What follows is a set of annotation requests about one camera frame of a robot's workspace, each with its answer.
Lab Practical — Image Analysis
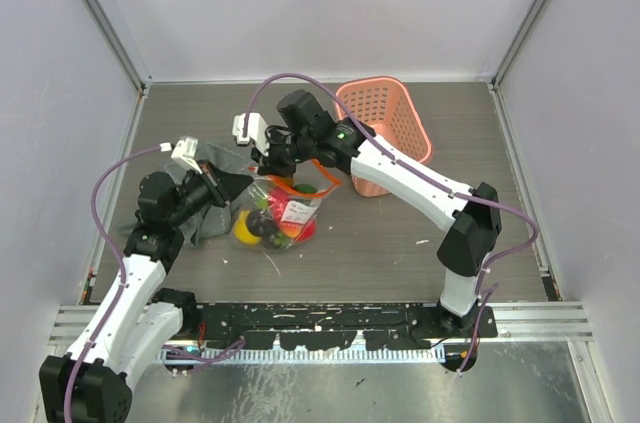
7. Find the dark green lime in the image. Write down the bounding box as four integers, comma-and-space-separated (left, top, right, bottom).
263, 232, 291, 251

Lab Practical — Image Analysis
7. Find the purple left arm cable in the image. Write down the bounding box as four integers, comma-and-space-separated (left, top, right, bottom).
62, 141, 247, 423

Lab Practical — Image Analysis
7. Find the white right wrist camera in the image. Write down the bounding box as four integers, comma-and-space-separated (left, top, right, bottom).
231, 112, 269, 151

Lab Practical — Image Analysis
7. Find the dark plum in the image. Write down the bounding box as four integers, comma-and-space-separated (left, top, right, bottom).
245, 210, 279, 238

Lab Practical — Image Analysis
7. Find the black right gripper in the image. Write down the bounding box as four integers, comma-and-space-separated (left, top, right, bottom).
252, 125, 314, 178

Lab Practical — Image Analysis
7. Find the yellow pear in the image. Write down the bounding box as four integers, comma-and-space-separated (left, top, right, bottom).
232, 210, 261, 246

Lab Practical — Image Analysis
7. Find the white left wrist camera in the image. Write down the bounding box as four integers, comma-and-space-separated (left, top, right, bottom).
171, 136, 203, 174

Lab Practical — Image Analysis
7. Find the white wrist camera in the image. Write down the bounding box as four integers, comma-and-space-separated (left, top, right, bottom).
231, 112, 269, 151
171, 136, 203, 174

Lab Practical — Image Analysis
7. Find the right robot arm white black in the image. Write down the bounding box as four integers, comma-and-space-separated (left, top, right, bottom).
232, 90, 501, 337

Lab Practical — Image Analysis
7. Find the brown kiwi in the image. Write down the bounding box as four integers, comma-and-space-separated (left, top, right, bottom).
270, 175, 295, 188

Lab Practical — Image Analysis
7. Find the pink plastic basket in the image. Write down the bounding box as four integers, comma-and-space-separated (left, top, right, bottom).
333, 75, 434, 199

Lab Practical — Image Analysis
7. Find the grey cloth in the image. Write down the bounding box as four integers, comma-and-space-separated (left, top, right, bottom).
119, 141, 253, 255

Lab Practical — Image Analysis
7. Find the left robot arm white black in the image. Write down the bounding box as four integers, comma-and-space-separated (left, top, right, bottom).
39, 160, 253, 422

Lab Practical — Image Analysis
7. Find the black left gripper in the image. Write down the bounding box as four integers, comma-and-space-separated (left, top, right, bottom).
167, 159, 251, 228

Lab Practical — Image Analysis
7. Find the green apple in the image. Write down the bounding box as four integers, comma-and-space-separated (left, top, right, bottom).
293, 183, 317, 195

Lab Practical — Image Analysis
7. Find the red apple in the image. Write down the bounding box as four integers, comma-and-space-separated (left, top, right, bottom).
279, 219, 317, 243

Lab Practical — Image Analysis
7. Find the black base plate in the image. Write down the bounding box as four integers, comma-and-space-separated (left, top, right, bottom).
171, 303, 498, 351

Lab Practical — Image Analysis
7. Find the white slotted cable duct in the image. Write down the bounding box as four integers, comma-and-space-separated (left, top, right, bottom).
157, 345, 446, 365

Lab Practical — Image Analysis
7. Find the clear zip bag orange zipper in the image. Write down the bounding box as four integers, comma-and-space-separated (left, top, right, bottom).
230, 160, 341, 252

